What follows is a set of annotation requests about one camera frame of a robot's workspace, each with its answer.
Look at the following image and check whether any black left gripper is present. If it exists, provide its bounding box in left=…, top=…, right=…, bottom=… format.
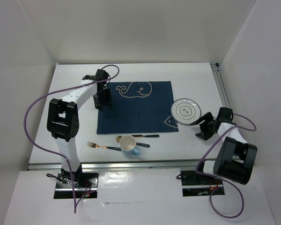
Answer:
left=92, top=87, right=112, bottom=111

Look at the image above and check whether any white round plate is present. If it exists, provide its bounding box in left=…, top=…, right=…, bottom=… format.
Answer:
left=171, top=98, right=201, bottom=125

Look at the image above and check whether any blue fabric placemat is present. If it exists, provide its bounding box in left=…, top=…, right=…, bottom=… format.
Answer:
left=96, top=81, right=178, bottom=135

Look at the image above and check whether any gold fork dark handle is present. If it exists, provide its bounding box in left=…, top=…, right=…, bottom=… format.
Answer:
left=87, top=142, right=121, bottom=151

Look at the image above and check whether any white and blue mug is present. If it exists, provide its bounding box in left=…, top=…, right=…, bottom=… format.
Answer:
left=119, top=135, right=140, bottom=158

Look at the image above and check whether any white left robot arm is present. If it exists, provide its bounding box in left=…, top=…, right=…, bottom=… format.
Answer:
left=47, top=69, right=112, bottom=187

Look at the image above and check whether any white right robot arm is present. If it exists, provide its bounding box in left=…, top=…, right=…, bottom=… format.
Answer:
left=190, top=107, right=258, bottom=185

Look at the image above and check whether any aluminium front rail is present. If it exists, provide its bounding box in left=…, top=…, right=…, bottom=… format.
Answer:
left=27, top=159, right=249, bottom=171

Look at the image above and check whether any aluminium rail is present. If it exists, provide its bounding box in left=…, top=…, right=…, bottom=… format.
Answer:
left=210, top=62, right=246, bottom=162
left=27, top=159, right=249, bottom=171

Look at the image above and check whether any gold spoon dark handle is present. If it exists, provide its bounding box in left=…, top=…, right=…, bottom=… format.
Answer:
left=116, top=136, right=150, bottom=148

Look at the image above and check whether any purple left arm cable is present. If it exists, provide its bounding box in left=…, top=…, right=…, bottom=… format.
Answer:
left=24, top=65, right=120, bottom=214

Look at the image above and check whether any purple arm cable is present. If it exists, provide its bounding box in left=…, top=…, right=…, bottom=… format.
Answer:
left=195, top=113, right=258, bottom=218
left=24, top=65, right=120, bottom=214

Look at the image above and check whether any gold knife dark handle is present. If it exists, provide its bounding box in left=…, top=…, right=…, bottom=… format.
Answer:
left=132, top=135, right=160, bottom=138

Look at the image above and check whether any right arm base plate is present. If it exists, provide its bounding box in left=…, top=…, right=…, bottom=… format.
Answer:
left=176, top=171, right=225, bottom=197

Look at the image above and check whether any aluminium right side rail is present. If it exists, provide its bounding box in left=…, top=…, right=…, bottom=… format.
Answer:
left=210, top=62, right=246, bottom=162

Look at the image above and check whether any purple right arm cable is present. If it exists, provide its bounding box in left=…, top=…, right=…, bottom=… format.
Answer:
left=195, top=113, right=258, bottom=218

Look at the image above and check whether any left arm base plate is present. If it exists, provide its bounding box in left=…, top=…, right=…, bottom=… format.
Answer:
left=46, top=172, right=99, bottom=199

